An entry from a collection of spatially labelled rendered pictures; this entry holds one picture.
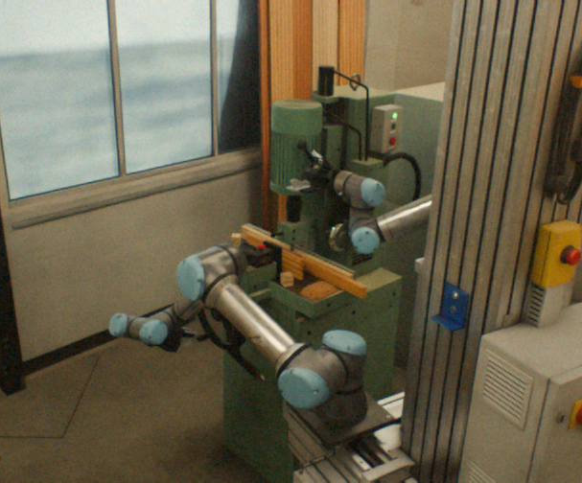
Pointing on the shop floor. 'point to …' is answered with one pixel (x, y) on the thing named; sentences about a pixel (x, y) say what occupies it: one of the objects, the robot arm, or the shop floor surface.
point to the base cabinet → (374, 335)
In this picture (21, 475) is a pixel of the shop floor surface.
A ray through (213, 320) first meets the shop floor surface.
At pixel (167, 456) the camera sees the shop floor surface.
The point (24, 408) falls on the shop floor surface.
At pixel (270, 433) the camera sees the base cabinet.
